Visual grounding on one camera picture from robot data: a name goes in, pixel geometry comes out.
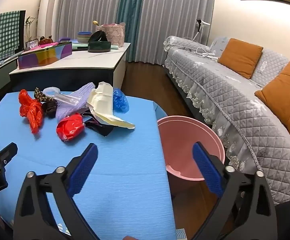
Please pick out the teal curtain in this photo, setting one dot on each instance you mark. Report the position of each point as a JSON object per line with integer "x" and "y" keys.
{"x": 131, "y": 5}

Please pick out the pink patterned packet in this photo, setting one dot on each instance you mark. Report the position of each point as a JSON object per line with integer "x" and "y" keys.
{"x": 41, "y": 47}

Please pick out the brown teapot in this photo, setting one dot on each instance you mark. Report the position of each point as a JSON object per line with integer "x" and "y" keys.
{"x": 46, "y": 40}

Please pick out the small photo frame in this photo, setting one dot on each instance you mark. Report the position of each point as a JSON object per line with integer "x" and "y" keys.
{"x": 31, "y": 44}

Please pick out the black television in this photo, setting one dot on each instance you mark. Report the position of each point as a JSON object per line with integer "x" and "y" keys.
{"x": 22, "y": 30}

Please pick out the orange cushion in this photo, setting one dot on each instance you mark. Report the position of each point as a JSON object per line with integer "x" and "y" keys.
{"x": 239, "y": 57}
{"x": 287, "y": 100}

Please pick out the blue table cover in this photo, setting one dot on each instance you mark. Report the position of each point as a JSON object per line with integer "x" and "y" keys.
{"x": 125, "y": 160}

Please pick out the pink plastic basin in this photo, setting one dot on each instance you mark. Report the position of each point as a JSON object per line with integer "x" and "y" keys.
{"x": 182, "y": 142}

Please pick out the grey curtain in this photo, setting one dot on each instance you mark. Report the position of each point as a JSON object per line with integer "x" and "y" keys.
{"x": 172, "y": 10}
{"x": 85, "y": 2}

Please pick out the blue plastic shoe cover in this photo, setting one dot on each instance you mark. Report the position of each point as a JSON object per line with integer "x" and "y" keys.
{"x": 120, "y": 102}

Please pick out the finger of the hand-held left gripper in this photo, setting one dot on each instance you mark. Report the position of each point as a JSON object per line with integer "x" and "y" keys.
{"x": 5, "y": 153}

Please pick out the clear plastic packaging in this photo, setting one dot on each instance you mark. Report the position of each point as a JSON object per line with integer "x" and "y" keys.
{"x": 51, "y": 91}

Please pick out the white coffee table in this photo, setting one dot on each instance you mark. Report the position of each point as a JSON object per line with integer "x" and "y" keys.
{"x": 90, "y": 60}

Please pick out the white standing air conditioner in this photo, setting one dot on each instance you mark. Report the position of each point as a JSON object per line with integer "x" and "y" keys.
{"x": 49, "y": 10}

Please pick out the stack of coloured bowls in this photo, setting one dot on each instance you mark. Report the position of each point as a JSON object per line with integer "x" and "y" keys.
{"x": 83, "y": 37}

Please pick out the brown patterned wrapper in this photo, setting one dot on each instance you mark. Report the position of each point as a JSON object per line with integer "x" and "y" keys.
{"x": 39, "y": 95}

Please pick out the bamboo plant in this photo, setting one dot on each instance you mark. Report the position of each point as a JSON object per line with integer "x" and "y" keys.
{"x": 30, "y": 22}

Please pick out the long red plastic bag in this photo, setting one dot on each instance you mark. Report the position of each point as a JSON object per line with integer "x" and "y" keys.
{"x": 30, "y": 110}

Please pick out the black foil wrapper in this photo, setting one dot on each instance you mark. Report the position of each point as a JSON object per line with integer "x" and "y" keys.
{"x": 101, "y": 128}

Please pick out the mint green tray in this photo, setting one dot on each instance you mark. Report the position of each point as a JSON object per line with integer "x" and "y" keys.
{"x": 80, "y": 45}

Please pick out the white floor lamp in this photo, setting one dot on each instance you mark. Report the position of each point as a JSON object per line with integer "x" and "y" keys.
{"x": 203, "y": 23}

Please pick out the purple foam fruit net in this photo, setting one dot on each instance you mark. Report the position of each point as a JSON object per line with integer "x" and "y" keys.
{"x": 67, "y": 107}

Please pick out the pink woven basket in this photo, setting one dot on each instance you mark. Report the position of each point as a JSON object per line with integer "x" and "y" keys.
{"x": 115, "y": 33}

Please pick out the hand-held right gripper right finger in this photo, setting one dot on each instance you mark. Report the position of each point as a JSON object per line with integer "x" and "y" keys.
{"x": 207, "y": 172}

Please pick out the colourful box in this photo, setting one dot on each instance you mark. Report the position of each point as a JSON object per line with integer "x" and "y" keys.
{"x": 42, "y": 57}

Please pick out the green checkered cloth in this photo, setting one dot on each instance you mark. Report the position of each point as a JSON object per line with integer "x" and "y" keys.
{"x": 0, "y": 35}

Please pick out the mint green roll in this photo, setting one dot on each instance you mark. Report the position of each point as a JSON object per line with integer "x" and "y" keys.
{"x": 115, "y": 46}

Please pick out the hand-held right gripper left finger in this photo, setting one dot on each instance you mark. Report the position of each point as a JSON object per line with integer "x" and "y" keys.
{"x": 83, "y": 172}

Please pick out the grey quilted sofa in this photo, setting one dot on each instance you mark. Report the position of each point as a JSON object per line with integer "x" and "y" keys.
{"x": 222, "y": 92}

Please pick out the dark green round bag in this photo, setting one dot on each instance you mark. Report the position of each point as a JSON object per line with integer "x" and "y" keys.
{"x": 98, "y": 45}

